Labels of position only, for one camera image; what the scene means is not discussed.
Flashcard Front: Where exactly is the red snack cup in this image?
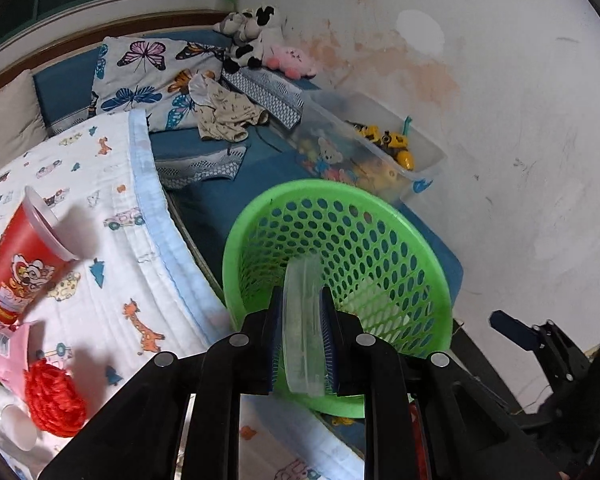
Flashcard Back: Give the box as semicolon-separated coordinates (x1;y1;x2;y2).
0;185;78;325

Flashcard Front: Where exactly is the beige patterned garment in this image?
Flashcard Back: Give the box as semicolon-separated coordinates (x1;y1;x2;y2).
188;74;268;143

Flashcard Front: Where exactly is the pink snack packet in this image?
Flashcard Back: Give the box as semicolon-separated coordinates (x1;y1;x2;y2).
0;323;31;400

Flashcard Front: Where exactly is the clear plastic toy bin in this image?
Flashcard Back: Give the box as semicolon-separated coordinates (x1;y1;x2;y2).
289;90;446;204

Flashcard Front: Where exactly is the beige pillow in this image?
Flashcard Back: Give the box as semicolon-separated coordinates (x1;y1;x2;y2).
0;70;48;169

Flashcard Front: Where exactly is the pink plush toy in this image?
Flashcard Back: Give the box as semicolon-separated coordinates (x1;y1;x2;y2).
263;44;317;80

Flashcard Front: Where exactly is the butterfly print pillow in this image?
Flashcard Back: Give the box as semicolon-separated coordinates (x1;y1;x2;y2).
91;36;226;132

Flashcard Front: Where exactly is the green plastic mesh basket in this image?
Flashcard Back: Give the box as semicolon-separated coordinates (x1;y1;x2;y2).
221;178;454;420

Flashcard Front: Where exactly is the cow plush toy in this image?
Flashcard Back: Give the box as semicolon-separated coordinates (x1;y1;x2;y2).
212;4;285;74

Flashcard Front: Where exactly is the yellow toy truck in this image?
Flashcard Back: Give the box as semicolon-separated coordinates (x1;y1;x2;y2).
349;122;415;171

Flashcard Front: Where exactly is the white paper cup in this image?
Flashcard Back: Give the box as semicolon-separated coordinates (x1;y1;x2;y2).
0;404;38;452

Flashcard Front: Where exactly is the red yarn ball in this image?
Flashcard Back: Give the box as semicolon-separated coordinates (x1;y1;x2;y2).
24;359;86;438

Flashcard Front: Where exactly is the clear plastic lid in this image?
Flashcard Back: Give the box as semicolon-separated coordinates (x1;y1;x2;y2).
282;254;326;398

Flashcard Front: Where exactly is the grey patterned cloth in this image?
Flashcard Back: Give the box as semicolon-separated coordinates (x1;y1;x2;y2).
223;67;304;130

